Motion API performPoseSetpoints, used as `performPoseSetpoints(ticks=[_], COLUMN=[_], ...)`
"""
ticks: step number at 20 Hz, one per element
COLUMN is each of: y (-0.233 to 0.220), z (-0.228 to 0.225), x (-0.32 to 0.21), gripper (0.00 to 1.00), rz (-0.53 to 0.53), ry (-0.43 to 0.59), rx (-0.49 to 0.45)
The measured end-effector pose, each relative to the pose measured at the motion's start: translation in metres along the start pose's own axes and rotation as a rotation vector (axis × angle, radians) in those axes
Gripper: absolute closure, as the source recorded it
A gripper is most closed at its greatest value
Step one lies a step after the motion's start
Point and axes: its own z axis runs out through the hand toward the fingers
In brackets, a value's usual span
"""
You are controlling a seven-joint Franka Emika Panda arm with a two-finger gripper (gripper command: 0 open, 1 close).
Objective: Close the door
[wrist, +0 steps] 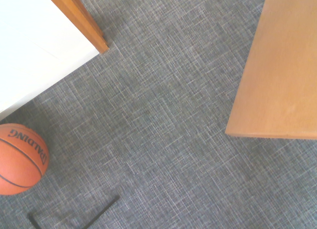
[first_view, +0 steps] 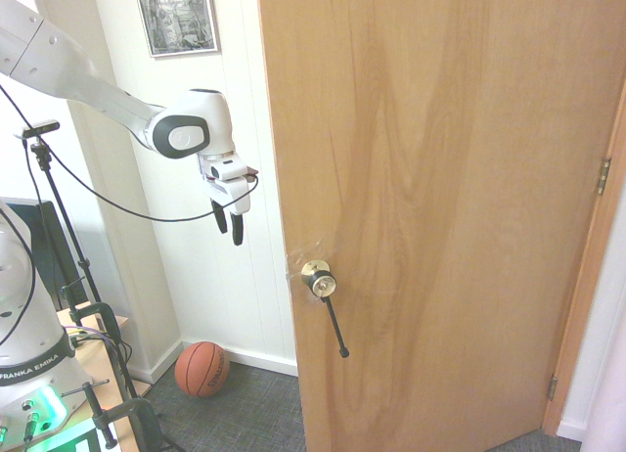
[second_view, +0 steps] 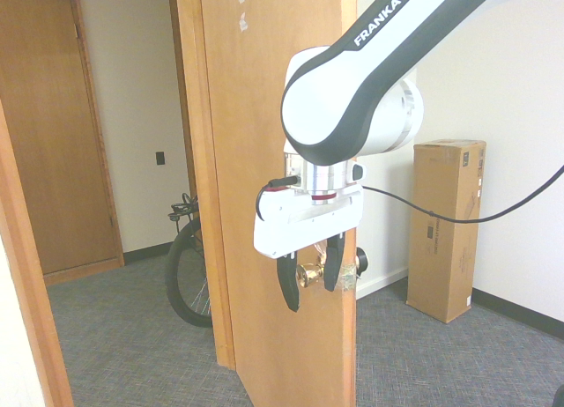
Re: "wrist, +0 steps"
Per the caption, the light wooden door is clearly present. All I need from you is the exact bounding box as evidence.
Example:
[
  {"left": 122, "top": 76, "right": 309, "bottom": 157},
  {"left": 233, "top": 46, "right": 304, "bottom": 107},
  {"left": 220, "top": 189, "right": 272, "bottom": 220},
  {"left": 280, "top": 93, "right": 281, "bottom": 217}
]
[{"left": 224, "top": 0, "right": 317, "bottom": 140}]

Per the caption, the orange Spalding basketball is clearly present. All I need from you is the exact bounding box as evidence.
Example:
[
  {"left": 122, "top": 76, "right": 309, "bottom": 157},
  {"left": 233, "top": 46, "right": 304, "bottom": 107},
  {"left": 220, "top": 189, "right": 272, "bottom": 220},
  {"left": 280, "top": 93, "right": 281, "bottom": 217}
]
[{"left": 0, "top": 123, "right": 50, "bottom": 196}]

